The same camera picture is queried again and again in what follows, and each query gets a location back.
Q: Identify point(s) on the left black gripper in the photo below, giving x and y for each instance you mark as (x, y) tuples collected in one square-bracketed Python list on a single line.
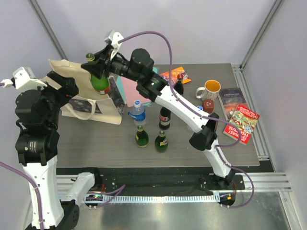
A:
[(68, 89)]

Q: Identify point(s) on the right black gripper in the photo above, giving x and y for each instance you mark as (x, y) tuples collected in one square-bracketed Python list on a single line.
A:
[(98, 66)]

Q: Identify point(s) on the green glass bottle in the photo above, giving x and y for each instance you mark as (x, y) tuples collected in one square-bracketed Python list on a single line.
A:
[(141, 137), (161, 142), (101, 85)]

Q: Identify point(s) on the canvas tote bag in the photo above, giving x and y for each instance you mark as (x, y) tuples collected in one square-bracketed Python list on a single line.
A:
[(88, 104)]

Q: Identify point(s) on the Pocari Sweat plastic bottle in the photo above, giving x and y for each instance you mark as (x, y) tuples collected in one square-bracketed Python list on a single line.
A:
[(138, 113)]

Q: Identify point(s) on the Coca-Cola glass bottle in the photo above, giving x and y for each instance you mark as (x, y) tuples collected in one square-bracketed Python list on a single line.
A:
[(164, 118), (178, 87)]

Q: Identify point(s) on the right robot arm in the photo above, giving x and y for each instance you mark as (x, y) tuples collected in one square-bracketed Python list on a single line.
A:
[(152, 86)]

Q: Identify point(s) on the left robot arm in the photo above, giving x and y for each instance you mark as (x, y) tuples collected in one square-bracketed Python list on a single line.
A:
[(37, 152)]

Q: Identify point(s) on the teal clipboard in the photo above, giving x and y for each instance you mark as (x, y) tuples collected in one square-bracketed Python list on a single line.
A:
[(147, 103)]

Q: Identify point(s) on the pink clipboard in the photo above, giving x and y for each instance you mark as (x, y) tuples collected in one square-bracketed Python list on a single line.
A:
[(132, 91)]

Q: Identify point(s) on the Roald Dahl book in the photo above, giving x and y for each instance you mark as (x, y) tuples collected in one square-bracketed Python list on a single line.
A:
[(175, 73)]

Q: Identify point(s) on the white mug orange inside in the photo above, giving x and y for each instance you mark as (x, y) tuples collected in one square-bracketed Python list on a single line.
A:
[(209, 91)]

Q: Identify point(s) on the brown red cube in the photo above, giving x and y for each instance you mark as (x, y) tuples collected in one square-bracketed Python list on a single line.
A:
[(208, 106)]

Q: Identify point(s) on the dark purple book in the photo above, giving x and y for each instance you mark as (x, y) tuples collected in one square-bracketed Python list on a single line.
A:
[(230, 99)]

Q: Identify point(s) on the red Treehouse book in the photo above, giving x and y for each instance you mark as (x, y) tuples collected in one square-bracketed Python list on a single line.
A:
[(245, 120)]

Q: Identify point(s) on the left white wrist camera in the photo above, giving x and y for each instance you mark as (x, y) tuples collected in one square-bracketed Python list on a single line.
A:
[(23, 79)]

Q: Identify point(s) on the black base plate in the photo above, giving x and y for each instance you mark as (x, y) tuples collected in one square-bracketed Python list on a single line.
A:
[(162, 179)]

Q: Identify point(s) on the slotted cable duct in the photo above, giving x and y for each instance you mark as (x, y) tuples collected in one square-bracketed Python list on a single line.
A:
[(91, 199)]

